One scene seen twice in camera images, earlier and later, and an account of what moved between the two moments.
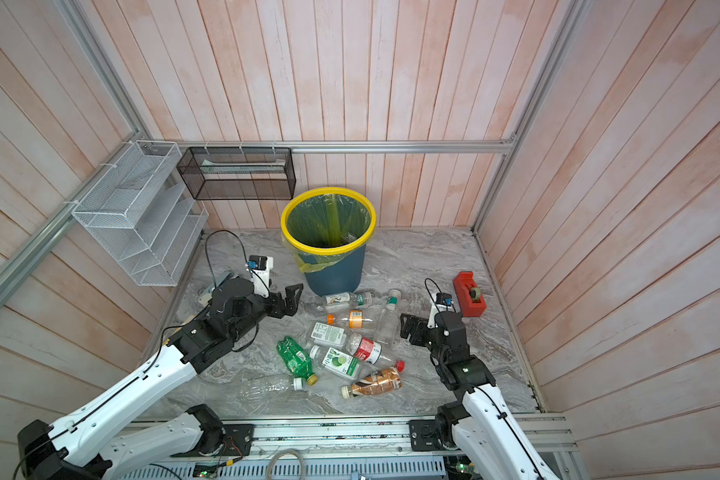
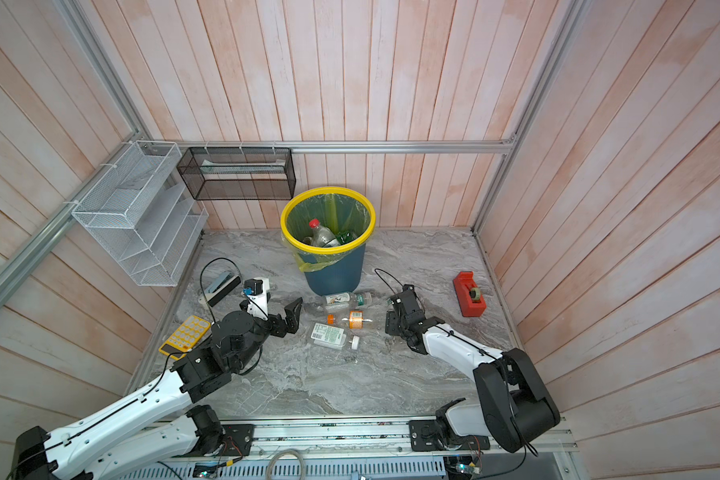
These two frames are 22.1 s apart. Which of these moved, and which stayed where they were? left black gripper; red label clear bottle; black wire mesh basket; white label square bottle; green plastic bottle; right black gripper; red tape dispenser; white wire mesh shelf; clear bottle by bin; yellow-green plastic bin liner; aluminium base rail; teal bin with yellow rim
Moved: green plastic bottle; left black gripper; red label clear bottle; right black gripper
Stayed: yellow-green plastic bin liner; black wire mesh basket; red tape dispenser; white wire mesh shelf; white label square bottle; clear bottle by bin; aluminium base rail; teal bin with yellow rim
